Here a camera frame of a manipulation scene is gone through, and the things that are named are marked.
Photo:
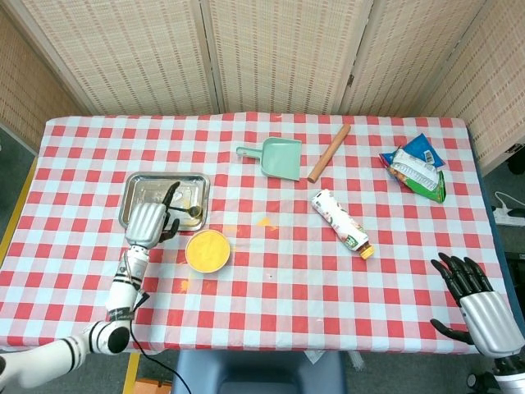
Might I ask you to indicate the orange box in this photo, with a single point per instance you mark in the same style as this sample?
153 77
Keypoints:
153 386

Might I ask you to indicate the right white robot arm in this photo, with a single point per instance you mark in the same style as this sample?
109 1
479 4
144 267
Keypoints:
510 377

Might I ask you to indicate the black equipment with label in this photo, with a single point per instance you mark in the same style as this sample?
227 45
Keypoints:
517 160

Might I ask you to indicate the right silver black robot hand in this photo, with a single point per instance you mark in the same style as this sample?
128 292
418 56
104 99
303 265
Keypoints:
494 324

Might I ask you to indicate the red white checkered tablecloth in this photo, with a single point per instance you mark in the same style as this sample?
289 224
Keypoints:
270 295

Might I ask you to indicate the yellow bowl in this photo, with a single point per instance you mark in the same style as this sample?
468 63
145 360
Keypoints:
208 251

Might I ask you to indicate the metal screen hinge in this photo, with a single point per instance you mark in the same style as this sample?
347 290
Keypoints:
350 80

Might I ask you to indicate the blue snack bag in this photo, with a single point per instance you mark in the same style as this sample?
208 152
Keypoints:
422 143

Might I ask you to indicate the white bottle with orange cap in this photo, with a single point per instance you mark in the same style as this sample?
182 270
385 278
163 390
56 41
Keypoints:
338 219

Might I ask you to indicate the wooden rolling pin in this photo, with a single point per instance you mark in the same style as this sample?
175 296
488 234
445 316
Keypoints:
329 152

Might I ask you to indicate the black spoon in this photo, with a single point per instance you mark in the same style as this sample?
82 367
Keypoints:
193 211

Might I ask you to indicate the woven folding screen panel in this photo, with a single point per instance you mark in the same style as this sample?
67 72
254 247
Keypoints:
492 94
123 53
283 53
410 53
24 90

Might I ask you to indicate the rectangular steel tray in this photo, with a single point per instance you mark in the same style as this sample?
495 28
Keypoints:
193 184

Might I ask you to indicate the green plastic scoop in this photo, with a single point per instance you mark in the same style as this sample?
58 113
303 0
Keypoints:
281 160

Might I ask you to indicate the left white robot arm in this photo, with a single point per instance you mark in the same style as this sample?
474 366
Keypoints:
123 295

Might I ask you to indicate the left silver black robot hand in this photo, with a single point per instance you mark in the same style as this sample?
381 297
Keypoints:
145 223

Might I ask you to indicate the white power strip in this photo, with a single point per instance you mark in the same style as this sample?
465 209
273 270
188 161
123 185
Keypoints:
506 217

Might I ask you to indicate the green white snack bag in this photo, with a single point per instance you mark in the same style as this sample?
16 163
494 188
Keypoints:
414 170

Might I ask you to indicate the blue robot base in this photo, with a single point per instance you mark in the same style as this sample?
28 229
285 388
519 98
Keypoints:
258 371

